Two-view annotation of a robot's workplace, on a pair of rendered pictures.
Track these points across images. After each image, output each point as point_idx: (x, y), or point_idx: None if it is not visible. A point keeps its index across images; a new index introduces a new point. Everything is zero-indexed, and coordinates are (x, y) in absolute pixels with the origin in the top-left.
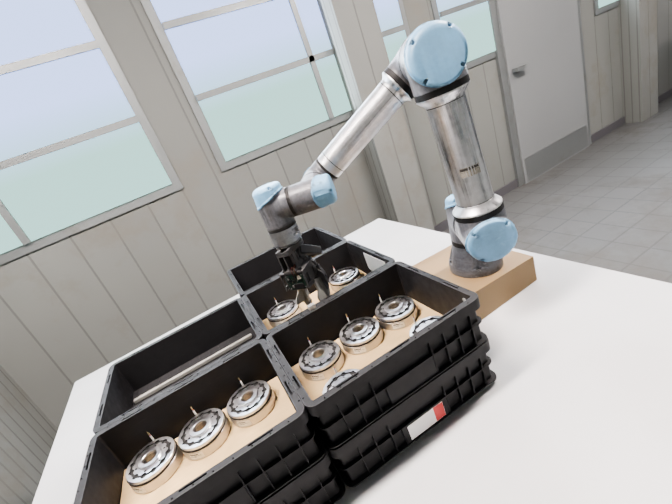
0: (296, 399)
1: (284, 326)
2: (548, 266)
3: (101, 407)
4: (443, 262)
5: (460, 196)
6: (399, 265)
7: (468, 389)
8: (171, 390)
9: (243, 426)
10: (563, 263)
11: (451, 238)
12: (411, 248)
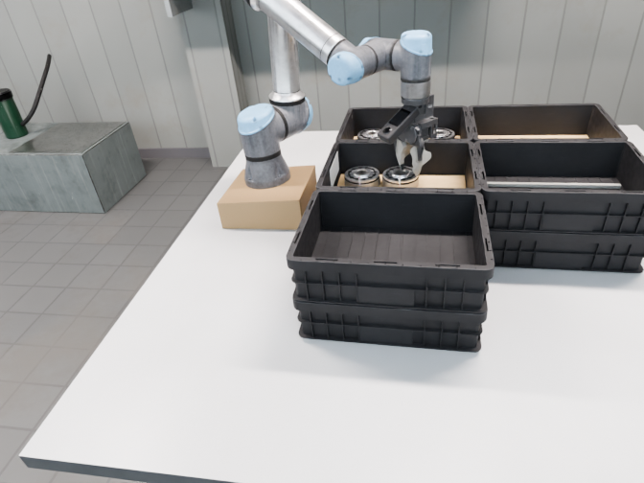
0: (470, 109)
1: (453, 139)
2: (225, 191)
3: (639, 155)
4: (272, 191)
5: (299, 80)
6: (340, 137)
7: None
8: (560, 139)
9: None
10: (218, 188)
11: (275, 149)
12: (197, 288)
